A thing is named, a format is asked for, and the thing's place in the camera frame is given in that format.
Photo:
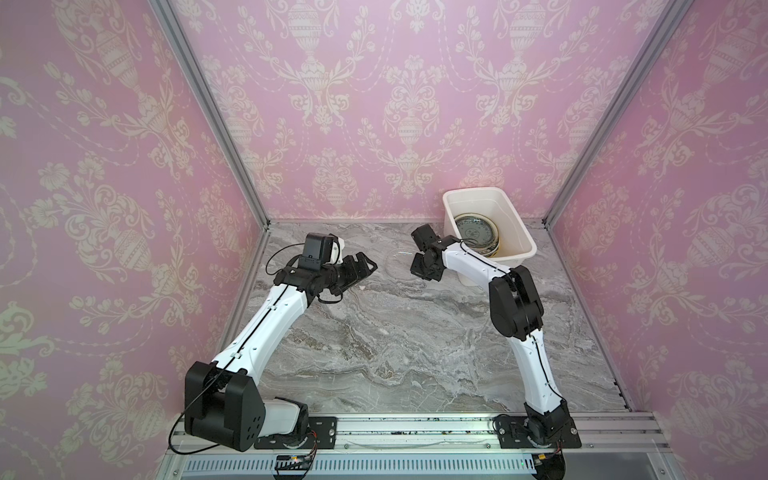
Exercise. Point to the left corner aluminium post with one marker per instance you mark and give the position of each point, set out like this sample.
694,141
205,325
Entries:
194,74

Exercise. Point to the aluminium mounting rail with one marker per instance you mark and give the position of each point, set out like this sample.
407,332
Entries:
439,446

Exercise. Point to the clear glass plate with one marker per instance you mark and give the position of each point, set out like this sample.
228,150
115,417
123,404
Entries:
398,265

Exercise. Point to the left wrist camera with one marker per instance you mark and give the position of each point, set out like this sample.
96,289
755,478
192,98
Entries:
337,250

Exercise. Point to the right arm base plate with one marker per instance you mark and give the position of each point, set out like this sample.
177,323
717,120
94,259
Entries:
515,432

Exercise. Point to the grey smoked glass plate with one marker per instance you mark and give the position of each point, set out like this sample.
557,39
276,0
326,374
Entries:
479,232

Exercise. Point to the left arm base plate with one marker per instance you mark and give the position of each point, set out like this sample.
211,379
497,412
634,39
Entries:
319,434

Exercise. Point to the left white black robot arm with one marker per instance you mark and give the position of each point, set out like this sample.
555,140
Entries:
222,402

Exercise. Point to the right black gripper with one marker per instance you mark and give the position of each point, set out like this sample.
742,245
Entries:
427,250

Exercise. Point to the corner aluminium post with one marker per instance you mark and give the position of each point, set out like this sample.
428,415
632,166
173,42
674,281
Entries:
664,28
194,74

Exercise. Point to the white plastic bin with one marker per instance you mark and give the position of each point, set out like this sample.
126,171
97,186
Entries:
516,243

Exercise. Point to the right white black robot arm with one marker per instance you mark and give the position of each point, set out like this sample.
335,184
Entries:
516,311

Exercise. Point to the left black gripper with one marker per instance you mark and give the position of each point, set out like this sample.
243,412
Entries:
355,275

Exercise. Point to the right corner aluminium post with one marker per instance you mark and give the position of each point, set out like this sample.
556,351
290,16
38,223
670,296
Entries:
664,28

